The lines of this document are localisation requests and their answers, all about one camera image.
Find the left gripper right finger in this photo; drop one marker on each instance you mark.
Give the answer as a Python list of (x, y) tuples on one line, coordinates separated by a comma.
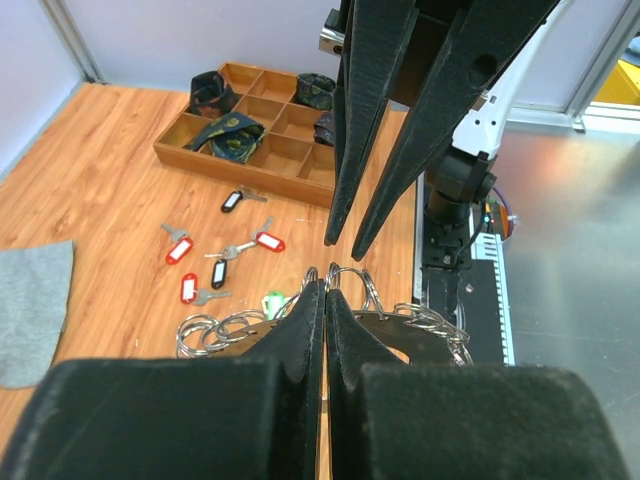
[(392, 420)]

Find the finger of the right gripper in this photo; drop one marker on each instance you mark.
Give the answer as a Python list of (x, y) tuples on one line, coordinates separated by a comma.
[(458, 49), (376, 37)]

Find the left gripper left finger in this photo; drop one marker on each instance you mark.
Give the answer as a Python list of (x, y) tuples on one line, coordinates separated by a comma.
[(252, 416)]

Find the green key tag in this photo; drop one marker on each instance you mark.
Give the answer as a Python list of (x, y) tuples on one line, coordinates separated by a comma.
[(273, 303)]

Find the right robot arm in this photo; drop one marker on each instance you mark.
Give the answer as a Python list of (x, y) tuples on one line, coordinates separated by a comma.
[(462, 176)]

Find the rolled dark tie right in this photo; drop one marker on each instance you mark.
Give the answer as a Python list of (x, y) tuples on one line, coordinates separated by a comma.
[(315, 91)]

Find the rolled dark red tie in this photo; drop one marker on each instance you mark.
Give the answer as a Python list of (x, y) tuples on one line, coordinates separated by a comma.
[(324, 129)]

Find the yellow plastic bin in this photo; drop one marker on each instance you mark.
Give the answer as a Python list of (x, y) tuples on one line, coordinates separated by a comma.
[(621, 86)]

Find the red key tag middle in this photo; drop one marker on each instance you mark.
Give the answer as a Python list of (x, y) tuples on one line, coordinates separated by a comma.
[(191, 294)]

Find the red key tag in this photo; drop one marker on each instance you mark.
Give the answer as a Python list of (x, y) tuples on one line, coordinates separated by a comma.
[(191, 294), (264, 238), (182, 244)]

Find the dark brown key tag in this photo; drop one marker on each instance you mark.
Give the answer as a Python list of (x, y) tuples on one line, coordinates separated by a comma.
[(222, 258)]

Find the wooden compartment tray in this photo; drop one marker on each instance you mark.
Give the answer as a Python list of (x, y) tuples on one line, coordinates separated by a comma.
[(288, 162)]

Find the red key tag lower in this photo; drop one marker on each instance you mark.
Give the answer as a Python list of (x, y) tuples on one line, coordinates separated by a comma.
[(264, 238)]

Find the rolled blue patterned tie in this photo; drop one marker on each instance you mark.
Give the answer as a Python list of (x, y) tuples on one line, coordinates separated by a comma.
[(234, 137)]

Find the rolled black tie top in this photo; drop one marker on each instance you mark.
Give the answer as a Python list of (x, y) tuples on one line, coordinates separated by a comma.
[(211, 95)]

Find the red key tag upper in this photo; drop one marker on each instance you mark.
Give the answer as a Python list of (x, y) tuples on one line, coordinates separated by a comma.
[(182, 244)]

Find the black key tag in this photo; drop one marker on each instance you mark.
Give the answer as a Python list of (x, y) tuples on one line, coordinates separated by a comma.
[(239, 195)]

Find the grey cloth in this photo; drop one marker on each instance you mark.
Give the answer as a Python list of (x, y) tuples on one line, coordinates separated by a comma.
[(35, 291)]

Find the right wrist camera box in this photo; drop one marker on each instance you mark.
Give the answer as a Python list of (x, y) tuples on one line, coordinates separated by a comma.
[(331, 39)]

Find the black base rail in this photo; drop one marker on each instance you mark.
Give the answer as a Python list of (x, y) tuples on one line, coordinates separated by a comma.
[(482, 304)]

